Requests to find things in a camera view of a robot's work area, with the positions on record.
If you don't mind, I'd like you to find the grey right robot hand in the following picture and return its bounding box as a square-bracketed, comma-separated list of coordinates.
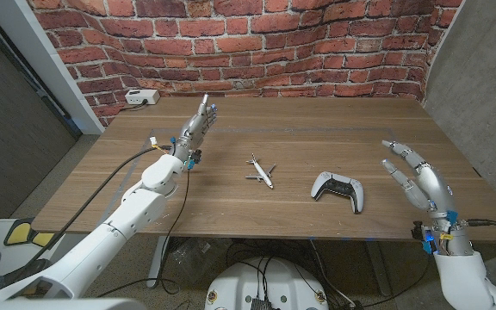
[380, 139, 458, 217]

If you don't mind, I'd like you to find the black power strip cable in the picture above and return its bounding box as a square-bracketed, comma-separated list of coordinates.
[120, 99, 149, 113]

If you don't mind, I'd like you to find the red brick print backdrop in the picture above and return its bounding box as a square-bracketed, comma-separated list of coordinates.
[26, 0, 464, 128]

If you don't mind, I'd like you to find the white table leg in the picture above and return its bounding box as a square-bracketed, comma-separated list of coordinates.
[146, 235, 171, 288]

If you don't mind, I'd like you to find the white black game controller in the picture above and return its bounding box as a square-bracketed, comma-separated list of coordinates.
[310, 170, 365, 214]

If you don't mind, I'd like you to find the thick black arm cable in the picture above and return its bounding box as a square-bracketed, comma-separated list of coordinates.
[15, 145, 172, 272]

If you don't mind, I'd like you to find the white door frame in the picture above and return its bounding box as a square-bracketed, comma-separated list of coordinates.
[0, 0, 106, 135]

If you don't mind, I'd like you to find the clear plastic bag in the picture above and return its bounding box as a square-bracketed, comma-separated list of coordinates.
[170, 238, 228, 282]

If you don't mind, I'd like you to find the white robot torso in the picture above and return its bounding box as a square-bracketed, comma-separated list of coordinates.
[203, 257, 331, 310]

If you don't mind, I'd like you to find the yellow black pad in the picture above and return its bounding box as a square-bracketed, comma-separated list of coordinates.
[3, 218, 55, 249]

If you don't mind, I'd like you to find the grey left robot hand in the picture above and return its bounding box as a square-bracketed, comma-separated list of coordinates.
[172, 93, 219, 165]

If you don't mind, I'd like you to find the thin black hanging cable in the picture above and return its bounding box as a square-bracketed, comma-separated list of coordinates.
[155, 168, 191, 296]

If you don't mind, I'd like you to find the white toy airplane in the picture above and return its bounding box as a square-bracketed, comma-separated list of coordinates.
[245, 153, 277, 190]

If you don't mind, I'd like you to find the white power strip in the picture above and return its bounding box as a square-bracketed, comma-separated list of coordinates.
[124, 89, 161, 106]

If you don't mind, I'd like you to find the grey table leg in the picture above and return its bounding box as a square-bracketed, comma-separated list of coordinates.
[363, 240, 394, 298]

